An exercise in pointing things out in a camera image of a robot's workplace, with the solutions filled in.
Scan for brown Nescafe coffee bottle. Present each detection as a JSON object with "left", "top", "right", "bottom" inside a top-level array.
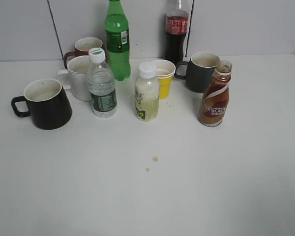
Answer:
[{"left": 198, "top": 60, "right": 232, "bottom": 127}]

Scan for black mug white interior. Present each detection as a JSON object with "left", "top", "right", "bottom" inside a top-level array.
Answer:
[{"left": 11, "top": 78, "right": 72, "bottom": 130}]

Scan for yellow paper cup stack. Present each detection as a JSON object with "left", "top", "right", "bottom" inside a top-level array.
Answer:
[{"left": 152, "top": 59, "right": 176, "bottom": 99}]

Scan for white cap juice bottle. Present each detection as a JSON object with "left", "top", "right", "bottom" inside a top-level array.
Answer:
[{"left": 135, "top": 62, "right": 160, "bottom": 122}]

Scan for clear water bottle green label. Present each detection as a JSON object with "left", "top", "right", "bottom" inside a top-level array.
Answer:
[{"left": 88, "top": 48, "right": 117, "bottom": 118}]

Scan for dark grey mug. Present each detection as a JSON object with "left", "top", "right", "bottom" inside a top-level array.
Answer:
[{"left": 174, "top": 52, "right": 220, "bottom": 93}]

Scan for white ceramic mug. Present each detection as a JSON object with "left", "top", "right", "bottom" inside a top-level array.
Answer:
[{"left": 57, "top": 56, "right": 91, "bottom": 102}]

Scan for dark red mug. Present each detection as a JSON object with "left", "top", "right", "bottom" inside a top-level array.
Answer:
[{"left": 63, "top": 37, "right": 103, "bottom": 69}]

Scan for green soda bottle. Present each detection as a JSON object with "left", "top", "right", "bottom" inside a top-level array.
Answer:
[{"left": 104, "top": 0, "right": 131, "bottom": 81}]

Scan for cola bottle red label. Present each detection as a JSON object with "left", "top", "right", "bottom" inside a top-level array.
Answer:
[{"left": 164, "top": 0, "right": 189, "bottom": 65}]

